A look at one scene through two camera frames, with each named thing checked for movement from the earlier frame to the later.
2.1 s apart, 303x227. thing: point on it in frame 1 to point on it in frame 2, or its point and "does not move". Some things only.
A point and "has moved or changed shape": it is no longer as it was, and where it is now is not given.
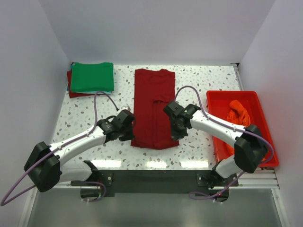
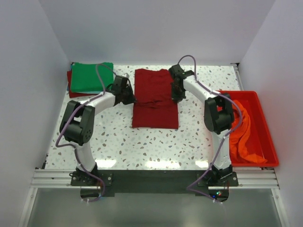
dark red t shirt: x=154 y=90 has moved or changed shape
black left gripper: x=129 y=134 to x=130 y=97
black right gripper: x=178 y=134 to x=178 y=95
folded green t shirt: x=89 y=77 does not move
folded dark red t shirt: x=74 y=94 does not move
